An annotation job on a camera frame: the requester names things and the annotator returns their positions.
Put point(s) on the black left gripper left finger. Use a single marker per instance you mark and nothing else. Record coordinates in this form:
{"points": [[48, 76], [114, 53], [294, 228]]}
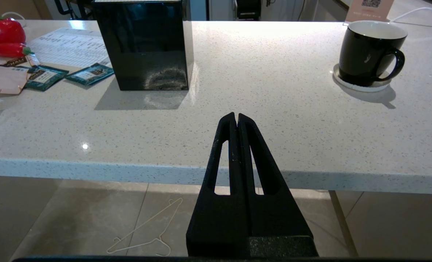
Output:
{"points": [[216, 225]]}

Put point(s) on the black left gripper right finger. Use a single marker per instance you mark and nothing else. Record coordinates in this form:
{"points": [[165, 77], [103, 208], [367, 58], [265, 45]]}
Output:
{"points": [[277, 225]]}

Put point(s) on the metal table leg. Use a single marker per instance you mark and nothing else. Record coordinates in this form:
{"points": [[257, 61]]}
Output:
{"points": [[341, 218]]}

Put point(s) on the round glass coaster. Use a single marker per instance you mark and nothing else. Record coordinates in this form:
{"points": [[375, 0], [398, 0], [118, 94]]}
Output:
{"points": [[341, 80]]}

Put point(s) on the black cup white inside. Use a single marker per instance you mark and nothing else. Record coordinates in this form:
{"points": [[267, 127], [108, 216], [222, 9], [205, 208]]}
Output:
{"points": [[361, 54]]}

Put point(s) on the black tissue box white top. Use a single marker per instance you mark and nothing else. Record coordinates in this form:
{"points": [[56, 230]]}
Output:
{"points": [[143, 43]]}

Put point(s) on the dark green card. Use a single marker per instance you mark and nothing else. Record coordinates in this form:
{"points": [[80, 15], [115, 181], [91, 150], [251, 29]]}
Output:
{"points": [[90, 74], [44, 76]]}

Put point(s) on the white printed paper sheet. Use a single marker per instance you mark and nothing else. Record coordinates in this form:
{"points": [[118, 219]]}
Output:
{"points": [[70, 45]]}

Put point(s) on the beige QR code sign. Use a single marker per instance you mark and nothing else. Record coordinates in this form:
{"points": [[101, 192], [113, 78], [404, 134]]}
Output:
{"points": [[368, 11]]}

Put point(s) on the pink pad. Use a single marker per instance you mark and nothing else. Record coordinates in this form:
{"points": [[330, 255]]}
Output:
{"points": [[3, 80]]}

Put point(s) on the red chili toy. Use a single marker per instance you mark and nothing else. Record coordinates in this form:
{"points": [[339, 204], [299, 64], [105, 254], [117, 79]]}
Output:
{"points": [[4, 49]]}

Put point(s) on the red round object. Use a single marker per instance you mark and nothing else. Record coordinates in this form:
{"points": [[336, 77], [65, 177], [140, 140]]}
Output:
{"points": [[4, 31]]}

